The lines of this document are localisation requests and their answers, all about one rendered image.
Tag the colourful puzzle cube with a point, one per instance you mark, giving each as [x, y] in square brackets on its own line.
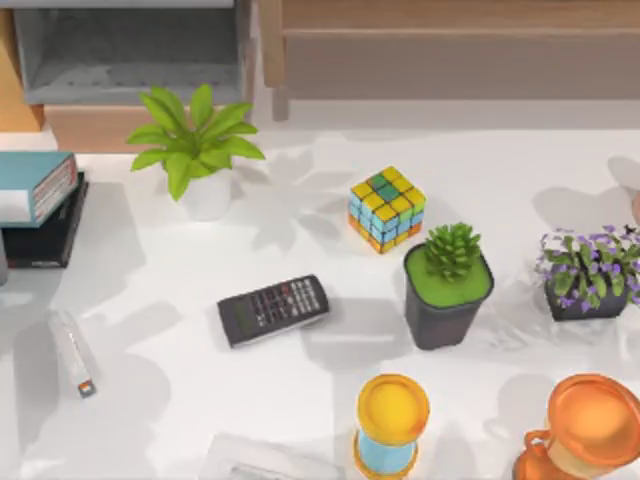
[387, 210]

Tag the black calculator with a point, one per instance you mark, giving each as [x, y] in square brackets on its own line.
[272, 309]

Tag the succulent in dark square pot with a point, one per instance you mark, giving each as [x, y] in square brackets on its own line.
[445, 295]

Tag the leafy plant in white pot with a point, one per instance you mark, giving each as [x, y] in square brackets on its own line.
[196, 150]

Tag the yellow and blue hourglass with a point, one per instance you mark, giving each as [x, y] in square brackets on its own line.
[391, 425]

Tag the pale grey flat box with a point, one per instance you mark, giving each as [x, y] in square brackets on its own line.
[270, 460]

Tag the wooden open shelf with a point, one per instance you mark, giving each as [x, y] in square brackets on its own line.
[450, 50]

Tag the pale wooden drawer front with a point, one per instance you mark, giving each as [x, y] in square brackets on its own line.
[95, 129]

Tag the grey pierced drawer inside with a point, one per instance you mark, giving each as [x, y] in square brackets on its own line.
[130, 55]

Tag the purple flower plant dark pot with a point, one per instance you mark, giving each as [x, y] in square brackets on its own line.
[587, 272]

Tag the black book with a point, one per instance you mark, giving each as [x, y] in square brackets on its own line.
[47, 240]

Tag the teal book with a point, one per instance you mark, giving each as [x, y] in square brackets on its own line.
[35, 187]

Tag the orange trophy cup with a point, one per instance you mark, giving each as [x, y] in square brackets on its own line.
[585, 430]

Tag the wooden cupboard side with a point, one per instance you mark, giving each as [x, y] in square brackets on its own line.
[17, 80]

